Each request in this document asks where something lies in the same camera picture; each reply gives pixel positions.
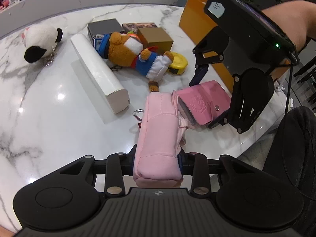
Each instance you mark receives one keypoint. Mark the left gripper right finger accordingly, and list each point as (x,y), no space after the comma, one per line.
(195,165)

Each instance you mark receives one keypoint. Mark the person's right forearm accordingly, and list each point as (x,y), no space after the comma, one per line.
(296,18)

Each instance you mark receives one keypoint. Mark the brown bear plush toy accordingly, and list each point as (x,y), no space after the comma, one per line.
(126,51)

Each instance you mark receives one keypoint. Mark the orange storage box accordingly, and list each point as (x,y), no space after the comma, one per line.
(205,34)

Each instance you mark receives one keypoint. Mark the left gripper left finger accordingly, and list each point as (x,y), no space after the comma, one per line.
(118,165)

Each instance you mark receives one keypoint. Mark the pink fabric pouch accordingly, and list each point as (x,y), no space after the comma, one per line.
(159,143)

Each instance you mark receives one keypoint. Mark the brown cardboard box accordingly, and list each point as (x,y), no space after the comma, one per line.
(155,37)

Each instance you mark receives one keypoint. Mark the dark grey square box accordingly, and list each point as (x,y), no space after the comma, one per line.
(96,30)

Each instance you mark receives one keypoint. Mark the panda plush keychain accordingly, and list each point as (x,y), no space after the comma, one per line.
(40,41)

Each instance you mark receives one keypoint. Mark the yellow tape measure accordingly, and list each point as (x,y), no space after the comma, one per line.
(178,66)

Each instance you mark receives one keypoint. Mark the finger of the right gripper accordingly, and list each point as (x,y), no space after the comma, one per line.
(205,56)
(222,120)

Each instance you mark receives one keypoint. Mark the long white box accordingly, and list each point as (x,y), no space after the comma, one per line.
(103,78)

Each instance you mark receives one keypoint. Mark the orange crochet fruit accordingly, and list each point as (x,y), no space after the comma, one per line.
(131,33)

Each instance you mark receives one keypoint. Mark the illustrated card box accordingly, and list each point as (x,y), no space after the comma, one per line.
(134,27)

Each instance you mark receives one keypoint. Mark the pink leather wallet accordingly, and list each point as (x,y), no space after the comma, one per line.
(201,104)

